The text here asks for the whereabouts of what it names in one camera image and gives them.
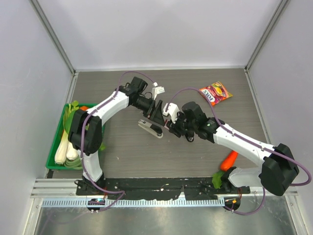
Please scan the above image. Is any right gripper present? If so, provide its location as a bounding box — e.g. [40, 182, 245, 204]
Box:
[166, 111, 197, 138]

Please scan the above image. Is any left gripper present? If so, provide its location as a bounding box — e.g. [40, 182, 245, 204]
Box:
[132, 96, 165, 126]

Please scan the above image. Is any red white staple box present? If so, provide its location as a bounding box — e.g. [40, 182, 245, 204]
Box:
[164, 120, 169, 129]

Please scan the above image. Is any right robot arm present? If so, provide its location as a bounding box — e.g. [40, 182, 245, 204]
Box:
[162, 101, 299, 196]

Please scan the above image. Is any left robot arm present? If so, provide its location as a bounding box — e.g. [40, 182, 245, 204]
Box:
[68, 77, 165, 195]

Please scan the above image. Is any orange candy bag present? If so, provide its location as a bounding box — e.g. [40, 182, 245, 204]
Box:
[200, 81, 233, 106]

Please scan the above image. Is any orange toy carrot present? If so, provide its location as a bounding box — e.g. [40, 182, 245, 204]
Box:
[220, 151, 238, 171]

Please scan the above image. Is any small orange toy vegetable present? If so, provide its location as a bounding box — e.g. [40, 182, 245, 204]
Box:
[79, 106, 89, 113]

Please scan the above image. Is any green plastic tray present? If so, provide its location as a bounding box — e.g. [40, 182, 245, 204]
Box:
[46, 103, 96, 170]

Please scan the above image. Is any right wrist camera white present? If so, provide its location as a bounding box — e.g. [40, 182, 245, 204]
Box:
[162, 103, 179, 123]

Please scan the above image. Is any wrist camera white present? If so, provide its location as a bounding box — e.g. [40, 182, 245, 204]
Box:
[162, 103, 179, 123]
[151, 82, 165, 100]

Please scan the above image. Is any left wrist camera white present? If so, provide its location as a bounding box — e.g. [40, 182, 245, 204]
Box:
[151, 82, 165, 100]

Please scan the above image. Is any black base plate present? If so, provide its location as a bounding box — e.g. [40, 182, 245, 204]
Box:
[74, 177, 250, 201]

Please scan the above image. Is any white slotted cable duct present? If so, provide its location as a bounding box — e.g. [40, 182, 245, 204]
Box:
[42, 197, 224, 208]

